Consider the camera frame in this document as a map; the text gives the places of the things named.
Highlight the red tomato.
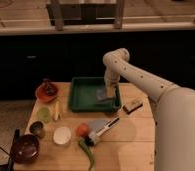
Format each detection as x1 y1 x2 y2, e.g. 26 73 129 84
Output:
76 123 89 137

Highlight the dark red bowl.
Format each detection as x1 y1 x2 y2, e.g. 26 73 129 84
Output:
11 134 40 164

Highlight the blue sponge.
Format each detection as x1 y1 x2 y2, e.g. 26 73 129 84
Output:
96 88 107 101

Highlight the green chili pepper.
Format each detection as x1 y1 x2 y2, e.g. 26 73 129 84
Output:
78 139 95 171

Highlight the black spoon handle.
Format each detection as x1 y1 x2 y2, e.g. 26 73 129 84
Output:
6 128 21 171

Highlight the green plastic tray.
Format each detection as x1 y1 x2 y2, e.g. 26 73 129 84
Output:
68 77 122 112

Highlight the orange plate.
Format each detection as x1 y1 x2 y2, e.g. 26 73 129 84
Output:
35 84 58 103

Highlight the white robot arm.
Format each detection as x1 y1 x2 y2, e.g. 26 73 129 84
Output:
103 48 195 171

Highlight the dark grape bunch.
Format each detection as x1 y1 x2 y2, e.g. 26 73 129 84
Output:
43 79 56 96

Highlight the yellow banana slice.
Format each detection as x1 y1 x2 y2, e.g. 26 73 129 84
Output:
53 101 60 121

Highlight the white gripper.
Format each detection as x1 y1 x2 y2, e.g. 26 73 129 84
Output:
104 68 119 99

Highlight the grey cleaver knife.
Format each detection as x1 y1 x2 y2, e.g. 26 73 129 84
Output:
85 118 119 146

